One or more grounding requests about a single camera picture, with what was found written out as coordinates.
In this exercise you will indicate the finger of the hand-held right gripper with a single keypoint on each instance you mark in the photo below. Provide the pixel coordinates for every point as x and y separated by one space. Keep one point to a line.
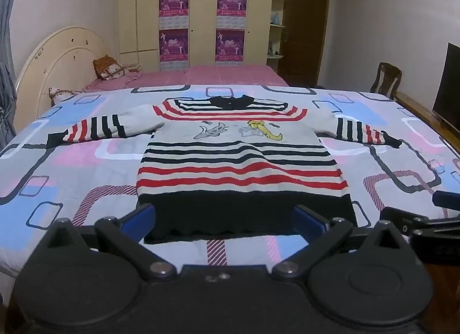
402 219
447 204

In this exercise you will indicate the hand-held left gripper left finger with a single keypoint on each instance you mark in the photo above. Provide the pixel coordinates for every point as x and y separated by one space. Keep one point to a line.
138 218

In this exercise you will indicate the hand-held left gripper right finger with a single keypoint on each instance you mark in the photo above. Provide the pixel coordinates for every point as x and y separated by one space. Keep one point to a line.
311 222

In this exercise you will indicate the striped knit sweater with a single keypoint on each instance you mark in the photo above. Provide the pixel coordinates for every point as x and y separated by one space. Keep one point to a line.
237 161

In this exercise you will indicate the printed geometric bedsheet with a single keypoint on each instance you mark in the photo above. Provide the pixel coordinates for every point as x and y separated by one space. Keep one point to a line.
72 176

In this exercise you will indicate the black television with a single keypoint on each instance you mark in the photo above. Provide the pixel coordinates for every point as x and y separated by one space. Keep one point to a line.
447 86

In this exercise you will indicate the wooden chair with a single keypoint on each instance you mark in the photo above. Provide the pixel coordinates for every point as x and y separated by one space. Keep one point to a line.
386 79

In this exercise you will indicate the white floral pillow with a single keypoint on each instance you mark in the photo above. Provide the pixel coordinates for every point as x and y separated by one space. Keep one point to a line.
61 95

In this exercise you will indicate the brown patterned pillow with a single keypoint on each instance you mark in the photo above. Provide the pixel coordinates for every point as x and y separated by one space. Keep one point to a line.
107 68

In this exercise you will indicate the pink bed sheet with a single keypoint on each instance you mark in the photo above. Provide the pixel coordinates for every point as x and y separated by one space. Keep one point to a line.
215 75

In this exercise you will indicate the cream rounded headboard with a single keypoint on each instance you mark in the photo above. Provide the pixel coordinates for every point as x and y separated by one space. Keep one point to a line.
54 57

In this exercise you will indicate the dark wooden door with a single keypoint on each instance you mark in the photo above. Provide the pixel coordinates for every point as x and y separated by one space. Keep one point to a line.
305 32

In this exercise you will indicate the cream corner shelf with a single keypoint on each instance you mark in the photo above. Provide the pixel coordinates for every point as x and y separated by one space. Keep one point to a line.
276 25

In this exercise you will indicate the grey curtain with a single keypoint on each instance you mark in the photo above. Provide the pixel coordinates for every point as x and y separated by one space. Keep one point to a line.
6 68

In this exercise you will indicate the cream wardrobe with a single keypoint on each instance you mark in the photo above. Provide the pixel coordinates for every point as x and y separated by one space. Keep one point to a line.
201 14

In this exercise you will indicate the wooden bed frame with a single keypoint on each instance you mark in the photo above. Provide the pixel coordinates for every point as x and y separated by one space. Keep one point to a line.
417 107

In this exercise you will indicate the purple wall poster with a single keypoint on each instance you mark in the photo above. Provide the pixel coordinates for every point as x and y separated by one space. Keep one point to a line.
173 46
231 3
174 3
230 46

